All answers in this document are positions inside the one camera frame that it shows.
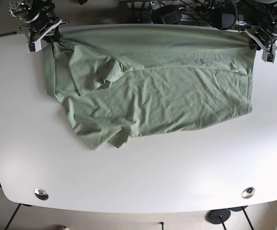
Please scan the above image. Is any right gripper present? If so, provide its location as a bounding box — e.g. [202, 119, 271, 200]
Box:
[19, 14, 69, 53]

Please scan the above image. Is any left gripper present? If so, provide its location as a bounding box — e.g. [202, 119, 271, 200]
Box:
[238, 28, 277, 63]

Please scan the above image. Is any right black floor stand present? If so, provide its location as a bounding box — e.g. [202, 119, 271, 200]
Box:
[229, 206, 254, 230]

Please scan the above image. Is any green polo shirt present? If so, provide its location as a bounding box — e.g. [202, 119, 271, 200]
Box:
[43, 27, 256, 150]

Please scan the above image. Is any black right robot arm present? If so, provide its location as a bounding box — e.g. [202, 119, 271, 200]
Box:
[8, 0, 68, 52]

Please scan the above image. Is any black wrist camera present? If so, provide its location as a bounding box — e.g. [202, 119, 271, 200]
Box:
[249, 38, 261, 51]
[44, 28, 60, 43]

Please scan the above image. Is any table cable grommet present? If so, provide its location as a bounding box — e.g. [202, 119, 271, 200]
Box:
[242, 187, 256, 199]
[34, 188, 49, 201]

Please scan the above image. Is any black floor stand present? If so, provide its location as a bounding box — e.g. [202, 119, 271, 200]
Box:
[207, 209, 231, 230]
[229, 206, 254, 230]

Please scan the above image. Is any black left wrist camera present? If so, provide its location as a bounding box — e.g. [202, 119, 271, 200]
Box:
[249, 38, 261, 51]

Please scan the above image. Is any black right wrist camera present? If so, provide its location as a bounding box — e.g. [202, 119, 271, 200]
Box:
[44, 28, 60, 43]

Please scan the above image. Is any left black floor stand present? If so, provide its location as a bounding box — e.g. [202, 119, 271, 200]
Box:
[207, 209, 231, 230]

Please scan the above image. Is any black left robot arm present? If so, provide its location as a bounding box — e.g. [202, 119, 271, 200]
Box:
[236, 0, 277, 63]

